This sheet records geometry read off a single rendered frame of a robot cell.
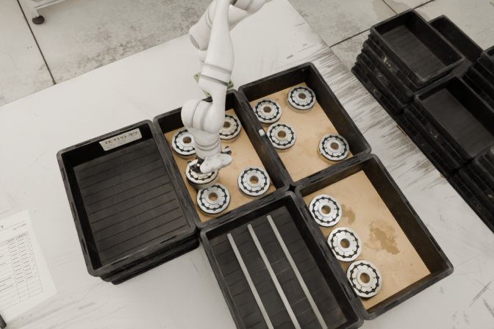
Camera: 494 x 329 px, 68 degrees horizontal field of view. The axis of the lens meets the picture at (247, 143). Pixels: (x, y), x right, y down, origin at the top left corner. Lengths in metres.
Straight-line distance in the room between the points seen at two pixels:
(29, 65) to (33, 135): 1.26
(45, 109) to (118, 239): 0.67
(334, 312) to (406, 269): 0.26
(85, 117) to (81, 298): 0.66
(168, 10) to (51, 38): 0.82
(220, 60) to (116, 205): 0.60
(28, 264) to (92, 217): 0.28
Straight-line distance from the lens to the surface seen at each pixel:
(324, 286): 1.17
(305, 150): 1.28
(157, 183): 1.22
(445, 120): 2.16
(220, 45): 0.87
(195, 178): 1.15
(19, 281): 1.41
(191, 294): 1.26
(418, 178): 1.53
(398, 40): 2.23
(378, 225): 1.26
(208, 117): 0.86
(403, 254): 1.26
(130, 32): 2.78
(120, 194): 1.24
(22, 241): 1.44
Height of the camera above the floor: 1.95
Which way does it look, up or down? 62 degrees down
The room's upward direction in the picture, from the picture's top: 7 degrees clockwise
